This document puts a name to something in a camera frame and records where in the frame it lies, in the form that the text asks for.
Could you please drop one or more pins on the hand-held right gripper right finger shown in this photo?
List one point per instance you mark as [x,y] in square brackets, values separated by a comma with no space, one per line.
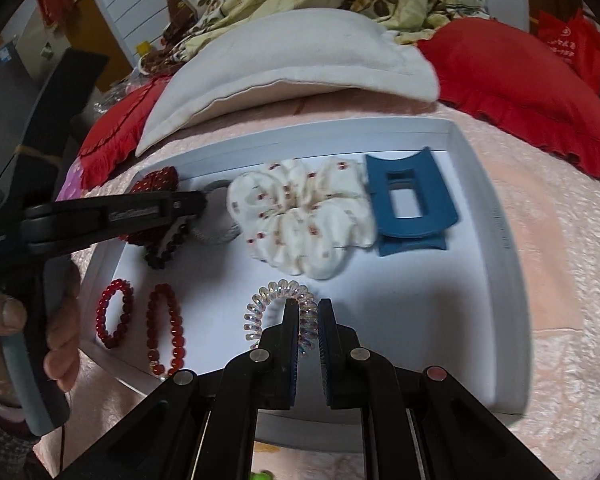
[326,360]

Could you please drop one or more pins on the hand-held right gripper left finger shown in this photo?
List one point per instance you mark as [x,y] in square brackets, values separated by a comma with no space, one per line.
[292,360]

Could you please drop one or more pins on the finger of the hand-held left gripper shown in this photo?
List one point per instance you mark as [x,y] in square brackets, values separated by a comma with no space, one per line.
[105,237]
[130,210]

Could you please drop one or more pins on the dark red dotted scrunchie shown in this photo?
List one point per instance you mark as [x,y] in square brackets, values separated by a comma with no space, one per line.
[155,180]

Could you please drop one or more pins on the white shallow cardboard box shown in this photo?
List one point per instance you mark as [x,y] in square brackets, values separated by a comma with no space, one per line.
[420,310]

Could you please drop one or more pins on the white dotted scrunchie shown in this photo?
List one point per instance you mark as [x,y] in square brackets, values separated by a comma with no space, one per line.
[300,220]

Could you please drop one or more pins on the blue hair claw clip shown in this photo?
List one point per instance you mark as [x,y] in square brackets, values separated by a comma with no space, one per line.
[437,200]

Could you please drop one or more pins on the person's left forearm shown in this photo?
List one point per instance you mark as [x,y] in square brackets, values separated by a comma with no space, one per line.
[0,440]

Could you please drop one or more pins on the purple flower blanket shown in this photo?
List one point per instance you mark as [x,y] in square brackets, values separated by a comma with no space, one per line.
[67,187]

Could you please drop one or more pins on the red ruffled heart cushion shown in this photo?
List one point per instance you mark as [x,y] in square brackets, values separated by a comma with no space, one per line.
[115,130]

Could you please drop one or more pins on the clear plastic bag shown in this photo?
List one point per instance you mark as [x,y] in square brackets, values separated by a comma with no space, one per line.
[120,92]

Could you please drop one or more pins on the grey cabinet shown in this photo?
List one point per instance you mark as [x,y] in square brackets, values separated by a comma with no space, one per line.
[10,100]

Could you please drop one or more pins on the brown wooden door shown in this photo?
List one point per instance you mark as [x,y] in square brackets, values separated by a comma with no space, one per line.
[100,45]

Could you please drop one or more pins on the white pillow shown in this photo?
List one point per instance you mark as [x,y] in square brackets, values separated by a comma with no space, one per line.
[290,55]

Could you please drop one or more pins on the peach textured bed cover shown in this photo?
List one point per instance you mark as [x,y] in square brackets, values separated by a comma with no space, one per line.
[555,260]

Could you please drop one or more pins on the large red ruffled cushion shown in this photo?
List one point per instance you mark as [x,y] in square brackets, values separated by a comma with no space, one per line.
[505,70]

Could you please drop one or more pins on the red shopping bag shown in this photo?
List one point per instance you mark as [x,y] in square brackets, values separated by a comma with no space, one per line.
[570,45]

